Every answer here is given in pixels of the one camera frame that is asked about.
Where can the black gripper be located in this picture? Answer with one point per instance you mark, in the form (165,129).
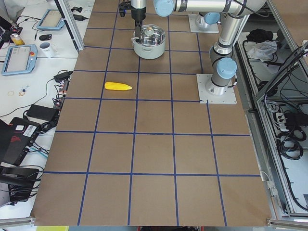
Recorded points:
(138,15)

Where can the glass pot lid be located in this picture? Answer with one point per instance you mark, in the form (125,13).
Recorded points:
(151,35)

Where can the yellow corn cob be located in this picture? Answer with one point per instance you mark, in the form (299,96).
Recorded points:
(117,86)

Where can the pale green steel pot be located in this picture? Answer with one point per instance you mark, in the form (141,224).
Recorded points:
(146,52)

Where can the far blue teach pendant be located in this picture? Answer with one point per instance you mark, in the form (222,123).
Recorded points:
(51,21)

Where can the blue teach pendant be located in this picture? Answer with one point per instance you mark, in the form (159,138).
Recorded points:
(20,60)
(51,21)

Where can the small black power adapter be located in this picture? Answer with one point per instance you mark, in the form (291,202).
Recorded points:
(62,76)

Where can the white mug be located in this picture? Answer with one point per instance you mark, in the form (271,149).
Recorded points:
(48,49)

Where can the black cloth bundle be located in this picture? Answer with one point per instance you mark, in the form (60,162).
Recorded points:
(260,35)

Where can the near blue teach pendant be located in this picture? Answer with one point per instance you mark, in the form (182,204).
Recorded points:
(20,60)

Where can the white crumpled cloth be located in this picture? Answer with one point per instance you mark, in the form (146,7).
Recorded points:
(263,51)

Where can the black power adapter brick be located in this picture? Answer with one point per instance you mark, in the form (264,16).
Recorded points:
(42,112)

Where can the black laptop with stickers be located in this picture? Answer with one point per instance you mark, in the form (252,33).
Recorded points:
(19,136)

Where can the black device stand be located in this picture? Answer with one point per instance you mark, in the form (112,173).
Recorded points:
(18,184)

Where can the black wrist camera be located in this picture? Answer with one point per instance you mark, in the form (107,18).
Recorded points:
(123,7)

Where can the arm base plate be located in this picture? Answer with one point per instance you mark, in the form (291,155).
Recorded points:
(198,25)
(212,94)

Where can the aluminium frame post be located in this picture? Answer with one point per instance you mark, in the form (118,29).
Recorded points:
(68,18)

